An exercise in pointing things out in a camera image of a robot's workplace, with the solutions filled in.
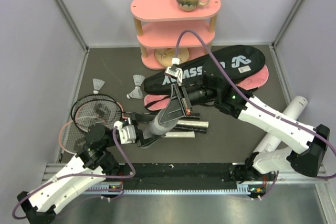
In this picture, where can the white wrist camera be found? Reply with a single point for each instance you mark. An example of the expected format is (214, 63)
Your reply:
(174, 71)
(127, 134)

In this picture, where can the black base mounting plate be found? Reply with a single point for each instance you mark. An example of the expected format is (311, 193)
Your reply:
(185, 176)

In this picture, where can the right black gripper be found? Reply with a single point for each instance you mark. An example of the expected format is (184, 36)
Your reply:
(177, 107)

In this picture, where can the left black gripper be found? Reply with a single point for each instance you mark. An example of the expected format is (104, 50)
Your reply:
(140, 140)

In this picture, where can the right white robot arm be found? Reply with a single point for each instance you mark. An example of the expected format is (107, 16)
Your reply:
(307, 145)

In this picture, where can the white shuttlecock upper middle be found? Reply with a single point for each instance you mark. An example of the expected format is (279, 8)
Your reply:
(138, 79)

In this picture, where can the black Crossway racket bag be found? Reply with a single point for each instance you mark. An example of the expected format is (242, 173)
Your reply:
(239, 62)

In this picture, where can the pink badminton racket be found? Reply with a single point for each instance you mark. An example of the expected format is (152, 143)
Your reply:
(70, 138)

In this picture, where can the white shuttlecock lower middle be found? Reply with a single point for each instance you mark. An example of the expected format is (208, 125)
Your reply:
(136, 93)

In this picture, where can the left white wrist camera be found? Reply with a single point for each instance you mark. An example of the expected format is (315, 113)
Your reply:
(127, 134)

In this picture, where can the pink racket bag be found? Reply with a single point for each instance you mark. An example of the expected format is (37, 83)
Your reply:
(155, 103)

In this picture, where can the white shuttlecock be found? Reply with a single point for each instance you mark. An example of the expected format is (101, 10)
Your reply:
(97, 85)
(138, 79)
(136, 93)

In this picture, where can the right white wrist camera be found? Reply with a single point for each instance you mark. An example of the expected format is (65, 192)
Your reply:
(174, 71)

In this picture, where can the white shuttlecock far left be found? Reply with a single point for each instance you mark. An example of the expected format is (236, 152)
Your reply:
(97, 85)

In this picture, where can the black badminton racket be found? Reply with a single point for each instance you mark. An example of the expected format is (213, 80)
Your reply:
(97, 109)

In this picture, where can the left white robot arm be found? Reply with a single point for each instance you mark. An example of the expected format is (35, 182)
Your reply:
(92, 164)

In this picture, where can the pink three-tier shelf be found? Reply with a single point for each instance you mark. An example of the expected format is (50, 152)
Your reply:
(159, 24)

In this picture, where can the white shuttlecock tube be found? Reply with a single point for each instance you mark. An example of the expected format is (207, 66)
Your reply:
(294, 109)
(157, 128)

